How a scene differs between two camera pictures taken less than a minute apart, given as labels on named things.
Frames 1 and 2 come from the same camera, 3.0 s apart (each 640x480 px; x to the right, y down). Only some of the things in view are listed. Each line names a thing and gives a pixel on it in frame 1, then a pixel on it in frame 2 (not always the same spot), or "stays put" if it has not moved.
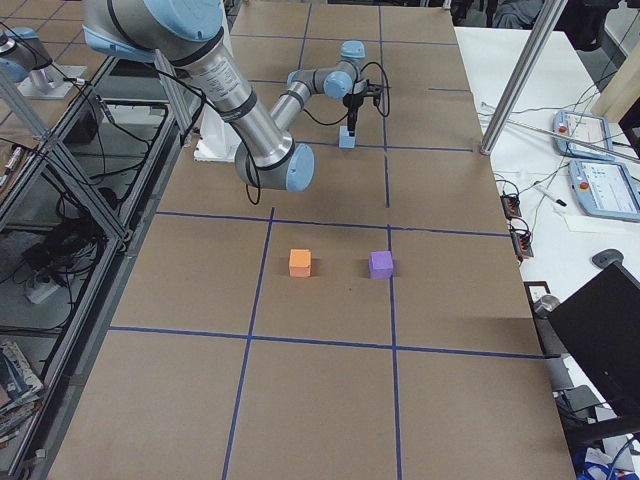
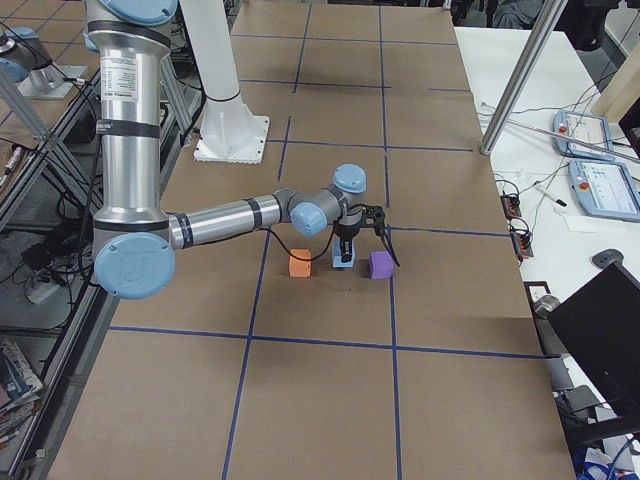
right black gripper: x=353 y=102 -> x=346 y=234
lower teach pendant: x=605 y=189 stays put
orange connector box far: x=511 y=206 stays put
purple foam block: x=380 y=265 stays put
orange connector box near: x=522 y=243 stays put
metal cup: x=545 y=304 stays put
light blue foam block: x=346 y=141 -> x=337 y=256
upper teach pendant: x=582 y=127 stays put
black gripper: x=374 y=91 -> x=376 y=213
